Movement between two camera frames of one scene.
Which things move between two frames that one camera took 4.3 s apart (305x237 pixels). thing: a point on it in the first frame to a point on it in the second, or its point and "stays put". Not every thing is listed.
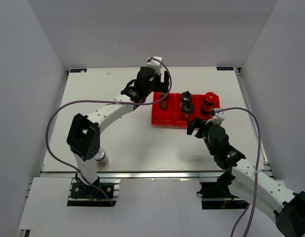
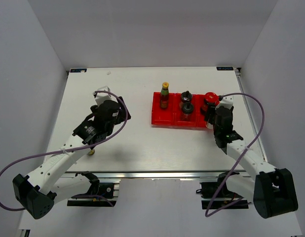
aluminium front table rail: (137, 174) stays put
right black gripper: (195, 123) to (210, 108)
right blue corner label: (224, 68) stays put
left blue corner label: (78, 70) stays put
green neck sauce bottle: (164, 102) stays put
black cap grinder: (186, 108) stays put
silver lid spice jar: (101, 158) to (209, 117)
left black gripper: (162, 87) to (120, 117)
